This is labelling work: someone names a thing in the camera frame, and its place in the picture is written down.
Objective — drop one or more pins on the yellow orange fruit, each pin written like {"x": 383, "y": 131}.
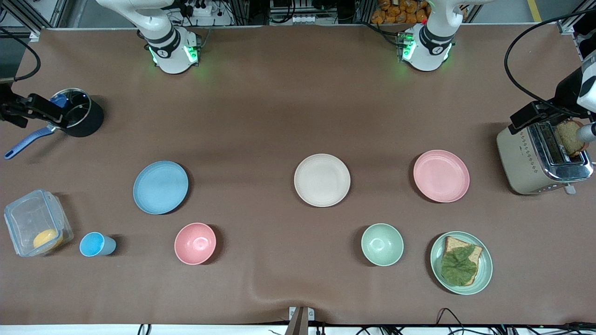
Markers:
{"x": 47, "y": 239}

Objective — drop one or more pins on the orange snack bag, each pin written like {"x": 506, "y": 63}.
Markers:
{"x": 400, "y": 11}

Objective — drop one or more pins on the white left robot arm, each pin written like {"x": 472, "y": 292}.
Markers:
{"x": 430, "y": 46}

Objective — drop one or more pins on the beige chrome toaster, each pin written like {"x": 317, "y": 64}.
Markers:
{"x": 521, "y": 163}

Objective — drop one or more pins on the blue plate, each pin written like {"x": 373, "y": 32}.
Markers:
{"x": 160, "y": 187}

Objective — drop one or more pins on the aluminium frame profile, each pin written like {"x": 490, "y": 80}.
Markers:
{"x": 575, "y": 18}
{"x": 32, "y": 14}

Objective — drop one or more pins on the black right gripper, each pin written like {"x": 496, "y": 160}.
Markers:
{"x": 10, "y": 108}

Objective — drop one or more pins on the beige plate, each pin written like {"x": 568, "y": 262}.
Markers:
{"x": 322, "y": 180}

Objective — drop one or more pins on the green plate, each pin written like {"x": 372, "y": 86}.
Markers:
{"x": 485, "y": 265}

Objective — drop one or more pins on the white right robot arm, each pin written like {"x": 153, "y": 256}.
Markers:
{"x": 163, "y": 46}

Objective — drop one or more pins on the pink plate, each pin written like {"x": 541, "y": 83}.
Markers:
{"x": 441, "y": 176}

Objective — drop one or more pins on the blue cup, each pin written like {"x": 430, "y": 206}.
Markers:
{"x": 93, "y": 244}

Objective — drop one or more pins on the brown bread slice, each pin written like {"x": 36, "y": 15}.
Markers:
{"x": 454, "y": 244}

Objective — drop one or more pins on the green bowl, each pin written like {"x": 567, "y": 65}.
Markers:
{"x": 382, "y": 244}

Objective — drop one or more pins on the pink bowl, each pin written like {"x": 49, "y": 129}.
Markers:
{"x": 195, "y": 244}

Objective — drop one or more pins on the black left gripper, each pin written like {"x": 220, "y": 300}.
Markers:
{"x": 565, "y": 96}

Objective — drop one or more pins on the green lettuce leaf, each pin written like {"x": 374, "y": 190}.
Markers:
{"x": 458, "y": 266}

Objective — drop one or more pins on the glass lid blue knob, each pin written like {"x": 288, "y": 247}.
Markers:
{"x": 74, "y": 109}

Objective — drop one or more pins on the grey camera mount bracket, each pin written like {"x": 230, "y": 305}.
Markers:
{"x": 300, "y": 321}

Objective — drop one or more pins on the clear plastic container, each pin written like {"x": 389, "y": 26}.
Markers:
{"x": 28, "y": 218}

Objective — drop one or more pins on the brown table cloth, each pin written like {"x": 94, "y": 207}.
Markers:
{"x": 279, "y": 116}

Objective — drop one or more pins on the white power strip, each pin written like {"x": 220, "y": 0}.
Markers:
{"x": 201, "y": 9}

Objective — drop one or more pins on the brown toast slice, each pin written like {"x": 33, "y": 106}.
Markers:
{"x": 570, "y": 138}

